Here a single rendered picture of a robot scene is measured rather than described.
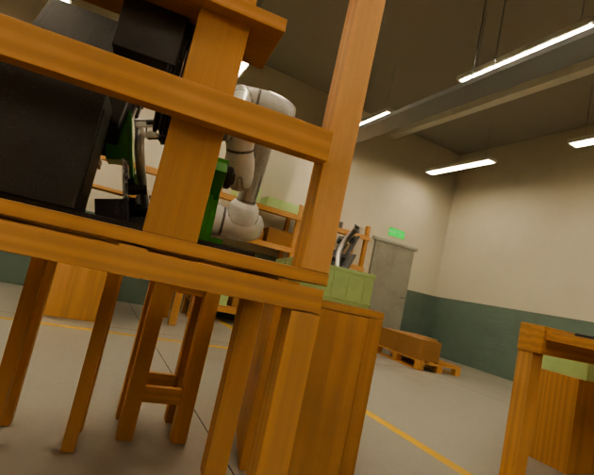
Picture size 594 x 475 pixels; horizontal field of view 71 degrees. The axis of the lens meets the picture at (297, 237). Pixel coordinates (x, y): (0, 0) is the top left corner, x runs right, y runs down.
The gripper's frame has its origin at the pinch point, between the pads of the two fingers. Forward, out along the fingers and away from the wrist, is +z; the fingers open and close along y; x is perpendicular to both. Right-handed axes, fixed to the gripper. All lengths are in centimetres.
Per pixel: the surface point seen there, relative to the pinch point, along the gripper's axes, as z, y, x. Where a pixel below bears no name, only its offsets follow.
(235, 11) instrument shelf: -23.3, 41.3, 13.9
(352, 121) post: -56, 19, 33
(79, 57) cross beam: 15.5, 30.8, 22.6
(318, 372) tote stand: -62, -95, 51
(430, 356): -387, -429, -89
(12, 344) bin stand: 55, -81, 15
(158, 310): 0, -88, 6
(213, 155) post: -13.5, 11.5, 36.5
